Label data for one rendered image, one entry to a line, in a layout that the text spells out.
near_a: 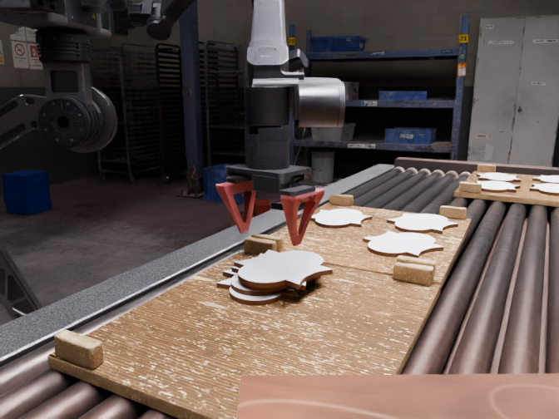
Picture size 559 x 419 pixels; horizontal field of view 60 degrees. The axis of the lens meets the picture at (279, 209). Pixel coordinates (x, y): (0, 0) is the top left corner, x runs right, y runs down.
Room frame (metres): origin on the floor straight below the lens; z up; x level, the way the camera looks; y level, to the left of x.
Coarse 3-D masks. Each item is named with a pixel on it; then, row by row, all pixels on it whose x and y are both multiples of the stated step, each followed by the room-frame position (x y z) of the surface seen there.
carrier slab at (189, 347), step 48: (192, 288) 0.66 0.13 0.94; (336, 288) 0.66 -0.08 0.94; (384, 288) 0.66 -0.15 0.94; (432, 288) 0.66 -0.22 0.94; (96, 336) 0.52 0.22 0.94; (144, 336) 0.52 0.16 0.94; (192, 336) 0.52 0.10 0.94; (240, 336) 0.52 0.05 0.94; (288, 336) 0.52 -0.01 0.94; (336, 336) 0.52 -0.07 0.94; (384, 336) 0.52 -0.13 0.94; (96, 384) 0.44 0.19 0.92; (144, 384) 0.42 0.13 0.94; (192, 384) 0.42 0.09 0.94
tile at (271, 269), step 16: (272, 256) 0.70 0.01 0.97; (288, 256) 0.70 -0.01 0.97; (304, 256) 0.70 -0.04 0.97; (320, 256) 0.70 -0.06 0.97; (240, 272) 0.64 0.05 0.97; (256, 272) 0.64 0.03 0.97; (272, 272) 0.64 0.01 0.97; (288, 272) 0.64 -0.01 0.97; (304, 272) 0.64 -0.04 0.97; (320, 272) 0.64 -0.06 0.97
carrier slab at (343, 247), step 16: (320, 208) 1.15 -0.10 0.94; (336, 208) 1.15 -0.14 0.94; (352, 208) 1.15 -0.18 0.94; (368, 208) 1.15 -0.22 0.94; (368, 224) 1.00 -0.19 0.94; (384, 224) 1.00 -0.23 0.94; (464, 224) 1.00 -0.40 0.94; (288, 240) 0.89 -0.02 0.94; (304, 240) 0.89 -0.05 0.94; (320, 240) 0.89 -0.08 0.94; (336, 240) 0.89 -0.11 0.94; (352, 240) 0.89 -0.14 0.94; (448, 240) 0.89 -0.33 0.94; (336, 256) 0.80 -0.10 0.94; (352, 256) 0.80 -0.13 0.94; (368, 256) 0.80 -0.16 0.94; (384, 256) 0.80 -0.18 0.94; (432, 256) 0.80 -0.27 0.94; (448, 256) 0.80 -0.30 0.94; (384, 272) 0.72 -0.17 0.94; (448, 272) 0.75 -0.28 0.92
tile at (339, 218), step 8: (312, 216) 1.04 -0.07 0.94; (320, 216) 1.04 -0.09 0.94; (328, 216) 1.04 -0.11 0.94; (336, 216) 1.04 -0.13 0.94; (344, 216) 1.04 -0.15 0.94; (352, 216) 1.04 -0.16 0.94; (360, 216) 1.04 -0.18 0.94; (368, 216) 1.04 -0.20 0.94; (320, 224) 0.98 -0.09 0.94; (328, 224) 0.97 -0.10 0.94; (336, 224) 0.97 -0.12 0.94; (344, 224) 0.97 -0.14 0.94; (352, 224) 0.99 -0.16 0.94; (360, 224) 0.98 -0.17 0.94
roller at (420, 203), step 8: (448, 176) 1.68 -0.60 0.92; (456, 176) 1.75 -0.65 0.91; (440, 184) 1.55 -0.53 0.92; (448, 184) 1.62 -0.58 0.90; (424, 192) 1.41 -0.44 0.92; (432, 192) 1.42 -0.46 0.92; (440, 192) 1.49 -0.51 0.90; (416, 200) 1.30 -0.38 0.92; (424, 200) 1.32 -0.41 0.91; (432, 200) 1.38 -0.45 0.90; (408, 208) 1.21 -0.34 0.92; (416, 208) 1.24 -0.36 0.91; (424, 208) 1.30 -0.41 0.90; (152, 408) 0.41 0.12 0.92; (144, 416) 0.40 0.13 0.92; (152, 416) 0.39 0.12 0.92; (160, 416) 0.39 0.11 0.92; (168, 416) 0.40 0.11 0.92
